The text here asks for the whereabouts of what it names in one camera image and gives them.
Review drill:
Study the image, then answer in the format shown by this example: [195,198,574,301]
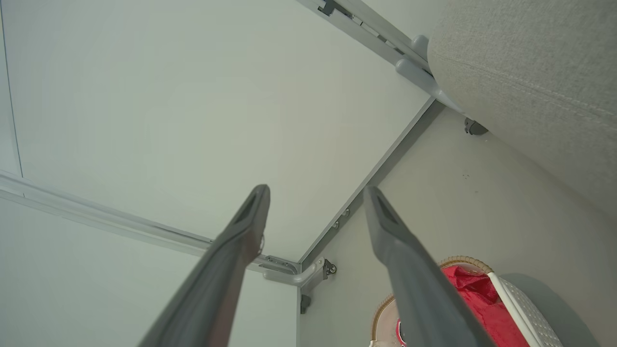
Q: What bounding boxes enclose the white perforated laundry basket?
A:
[370,255,564,347]

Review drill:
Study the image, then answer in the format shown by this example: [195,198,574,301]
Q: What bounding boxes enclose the aluminium frame rail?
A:
[0,171,302,275]
[296,0,463,112]
[298,99,446,290]

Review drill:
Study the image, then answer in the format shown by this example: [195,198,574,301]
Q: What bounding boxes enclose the grey curved corner tube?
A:
[263,257,325,288]

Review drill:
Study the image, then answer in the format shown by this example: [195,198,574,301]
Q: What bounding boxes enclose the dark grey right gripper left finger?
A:
[137,184,271,347]

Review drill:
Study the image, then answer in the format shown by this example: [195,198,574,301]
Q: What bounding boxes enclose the light grey fabric sofa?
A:
[428,0,617,223]

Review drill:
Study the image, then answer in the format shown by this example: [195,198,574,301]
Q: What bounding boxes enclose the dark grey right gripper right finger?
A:
[362,186,497,347]

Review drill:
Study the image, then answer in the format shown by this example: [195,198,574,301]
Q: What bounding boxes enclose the red white striped garment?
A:
[395,265,531,347]

